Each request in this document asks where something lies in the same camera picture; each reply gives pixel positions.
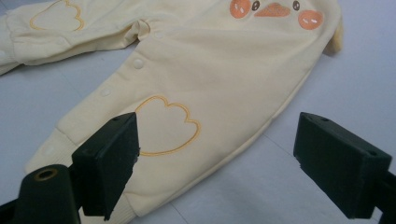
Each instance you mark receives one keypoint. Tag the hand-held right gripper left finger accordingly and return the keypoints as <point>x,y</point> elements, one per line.
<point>106,161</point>

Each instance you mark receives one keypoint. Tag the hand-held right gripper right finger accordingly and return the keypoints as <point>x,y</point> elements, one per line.
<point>339,168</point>

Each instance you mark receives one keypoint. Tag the cream yellow baby romper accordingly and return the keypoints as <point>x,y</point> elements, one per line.
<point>224,81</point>

